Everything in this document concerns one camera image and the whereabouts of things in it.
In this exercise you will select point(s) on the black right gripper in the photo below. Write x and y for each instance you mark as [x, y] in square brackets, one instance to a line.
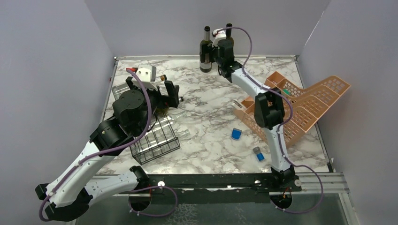
[214, 48]

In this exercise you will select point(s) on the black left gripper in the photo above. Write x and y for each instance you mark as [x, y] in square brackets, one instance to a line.
[171, 100]

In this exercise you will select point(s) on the green bottle silver capsule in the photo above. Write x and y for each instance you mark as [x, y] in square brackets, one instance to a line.
[169, 103]
[205, 63]

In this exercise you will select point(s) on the green bottle black capsule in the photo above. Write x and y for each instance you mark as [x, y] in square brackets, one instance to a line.
[228, 33]

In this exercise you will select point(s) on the clear glass bottle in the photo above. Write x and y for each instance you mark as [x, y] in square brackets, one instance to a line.
[177, 134]
[174, 117]

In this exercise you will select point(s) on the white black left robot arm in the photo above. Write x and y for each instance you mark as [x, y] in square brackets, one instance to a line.
[72, 193]

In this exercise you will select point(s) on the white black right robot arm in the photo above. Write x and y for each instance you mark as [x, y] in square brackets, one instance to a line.
[269, 111]

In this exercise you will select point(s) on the blue grey small bottle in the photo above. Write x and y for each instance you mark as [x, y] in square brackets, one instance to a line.
[258, 154]

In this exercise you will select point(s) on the peach plastic stacked organizer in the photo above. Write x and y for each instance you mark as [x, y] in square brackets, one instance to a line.
[308, 104]

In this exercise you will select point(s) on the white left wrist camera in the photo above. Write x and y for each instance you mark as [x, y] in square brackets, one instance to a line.
[147, 75]

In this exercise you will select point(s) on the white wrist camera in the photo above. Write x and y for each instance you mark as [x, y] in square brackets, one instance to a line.
[147, 75]
[218, 34]

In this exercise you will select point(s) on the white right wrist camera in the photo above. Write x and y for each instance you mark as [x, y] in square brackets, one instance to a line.
[218, 34]

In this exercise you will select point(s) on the black wire wine rack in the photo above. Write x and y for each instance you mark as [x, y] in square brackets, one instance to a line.
[143, 151]

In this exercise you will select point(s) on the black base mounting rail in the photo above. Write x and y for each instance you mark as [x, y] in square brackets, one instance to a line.
[176, 189]

